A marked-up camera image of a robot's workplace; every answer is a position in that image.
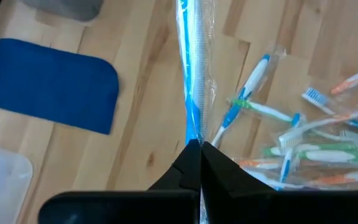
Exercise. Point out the blue toothbrush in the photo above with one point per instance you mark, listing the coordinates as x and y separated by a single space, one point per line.
253 81
286 168
188 93
315 96

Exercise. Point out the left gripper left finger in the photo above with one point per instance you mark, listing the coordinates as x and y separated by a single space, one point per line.
120 208

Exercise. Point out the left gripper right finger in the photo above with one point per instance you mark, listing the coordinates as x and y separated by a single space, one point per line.
275 208

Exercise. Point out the clear plastic bin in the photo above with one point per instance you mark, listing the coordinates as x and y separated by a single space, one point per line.
5 177

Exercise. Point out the blue cloth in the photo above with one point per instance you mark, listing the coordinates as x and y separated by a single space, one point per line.
42 84

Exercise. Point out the grey translucent plastic bin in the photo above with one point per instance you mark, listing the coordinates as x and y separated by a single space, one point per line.
61 9

